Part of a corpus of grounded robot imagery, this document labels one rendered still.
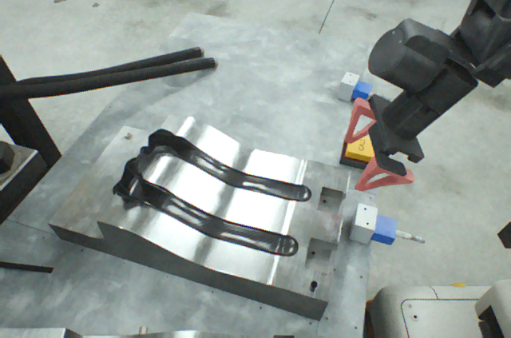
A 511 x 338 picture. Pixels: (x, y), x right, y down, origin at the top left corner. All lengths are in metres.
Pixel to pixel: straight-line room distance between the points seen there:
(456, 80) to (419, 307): 0.94
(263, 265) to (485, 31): 0.42
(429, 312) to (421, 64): 0.98
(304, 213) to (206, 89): 0.51
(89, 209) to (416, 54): 0.59
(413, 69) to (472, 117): 2.02
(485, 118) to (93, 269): 2.22
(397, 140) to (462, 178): 1.58
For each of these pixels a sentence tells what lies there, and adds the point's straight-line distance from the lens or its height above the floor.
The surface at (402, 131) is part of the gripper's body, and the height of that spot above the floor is 1.09.
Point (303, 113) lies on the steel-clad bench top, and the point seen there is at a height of 0.80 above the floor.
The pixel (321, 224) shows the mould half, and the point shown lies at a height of 0.89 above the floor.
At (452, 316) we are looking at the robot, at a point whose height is 0.28.
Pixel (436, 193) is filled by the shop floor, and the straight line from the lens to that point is 1.95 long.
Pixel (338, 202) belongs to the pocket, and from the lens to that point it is 0.69.
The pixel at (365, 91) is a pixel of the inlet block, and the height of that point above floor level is 0.84.
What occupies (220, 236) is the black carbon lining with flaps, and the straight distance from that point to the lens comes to 0.62.
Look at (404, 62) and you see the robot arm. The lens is 0.44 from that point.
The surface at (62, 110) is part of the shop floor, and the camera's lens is 2.40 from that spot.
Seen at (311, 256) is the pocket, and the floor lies 0.86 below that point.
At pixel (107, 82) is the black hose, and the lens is 0.94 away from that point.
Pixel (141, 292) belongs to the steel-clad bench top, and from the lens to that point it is 0.69.
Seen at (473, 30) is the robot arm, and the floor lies 1.22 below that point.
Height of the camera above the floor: 1.43
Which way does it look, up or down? 48 degrees down
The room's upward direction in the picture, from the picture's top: 1 degrees clockwise
